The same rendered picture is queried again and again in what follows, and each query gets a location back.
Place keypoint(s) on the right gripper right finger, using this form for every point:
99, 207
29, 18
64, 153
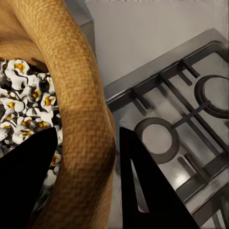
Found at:
166, 210

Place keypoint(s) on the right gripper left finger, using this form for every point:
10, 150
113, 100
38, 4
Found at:
22, 172

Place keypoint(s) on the popcorn bag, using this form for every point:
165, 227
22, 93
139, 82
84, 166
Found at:
45, 35

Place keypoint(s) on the burner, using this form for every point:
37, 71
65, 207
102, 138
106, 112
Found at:
178, 105

